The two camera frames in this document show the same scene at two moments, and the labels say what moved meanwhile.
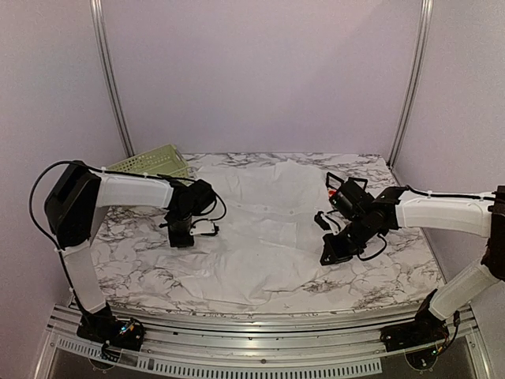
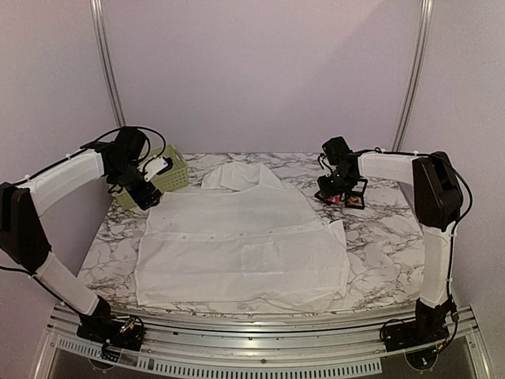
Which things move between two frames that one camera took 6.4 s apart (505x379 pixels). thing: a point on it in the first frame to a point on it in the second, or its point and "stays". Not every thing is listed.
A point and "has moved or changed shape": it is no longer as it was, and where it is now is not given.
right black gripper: (337, 245) to (336, 189)
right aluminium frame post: (415, 84) stays
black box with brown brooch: (352, 189) stays
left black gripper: (176, 242) to (144, 198)
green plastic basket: (165, 161) stays
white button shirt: (270, 241) has moved or changed shape
